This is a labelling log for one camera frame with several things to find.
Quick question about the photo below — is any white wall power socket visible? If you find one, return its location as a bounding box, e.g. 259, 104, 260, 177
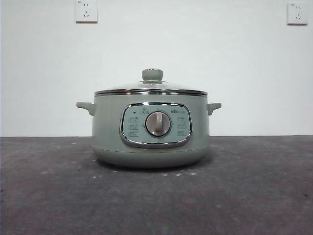
286, 2, 309, 26
75, 0, 98, 24

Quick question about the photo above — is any glass lid with green knob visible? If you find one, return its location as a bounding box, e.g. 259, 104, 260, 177
94, 69, 209, 97

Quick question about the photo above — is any sage green electric cooking pot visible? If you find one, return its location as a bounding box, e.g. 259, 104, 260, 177
76, 92, 223, 168

